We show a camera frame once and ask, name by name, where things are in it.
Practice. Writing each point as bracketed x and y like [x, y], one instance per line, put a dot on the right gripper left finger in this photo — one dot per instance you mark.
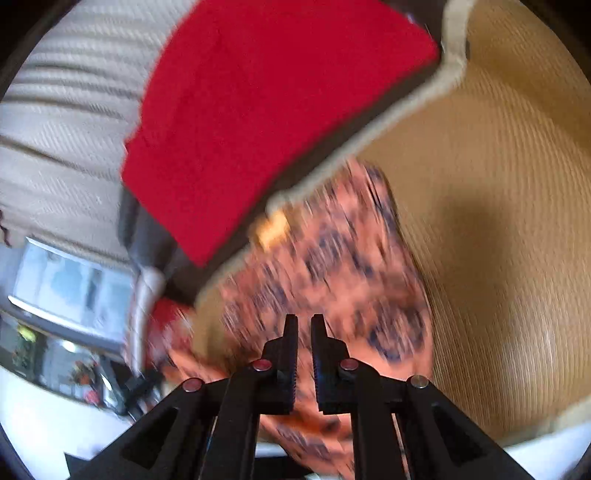
[205, 430]

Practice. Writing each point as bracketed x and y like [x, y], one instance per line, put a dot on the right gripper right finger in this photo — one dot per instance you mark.
[402, 429]

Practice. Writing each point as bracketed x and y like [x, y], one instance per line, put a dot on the orange floral blouse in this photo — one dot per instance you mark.
[342, 256]

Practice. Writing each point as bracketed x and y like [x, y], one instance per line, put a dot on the red gift box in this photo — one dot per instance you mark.
[169, 327]

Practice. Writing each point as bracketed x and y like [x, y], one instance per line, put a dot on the white rolled towel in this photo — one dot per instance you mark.
[147, 289]

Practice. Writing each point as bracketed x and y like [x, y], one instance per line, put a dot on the white refrigerator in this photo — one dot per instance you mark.
[79, 296]

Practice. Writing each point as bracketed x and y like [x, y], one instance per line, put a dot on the dark brown leather sofa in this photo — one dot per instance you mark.
[152, 239]

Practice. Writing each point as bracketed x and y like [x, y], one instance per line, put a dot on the woven bamboo seat mat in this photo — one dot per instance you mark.
[489, 164]

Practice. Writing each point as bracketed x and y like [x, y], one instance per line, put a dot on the red knitted cloth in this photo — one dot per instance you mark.
[258, 120]

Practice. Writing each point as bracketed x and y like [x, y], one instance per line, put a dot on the beige dotted curtain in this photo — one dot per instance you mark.
[65, 118]

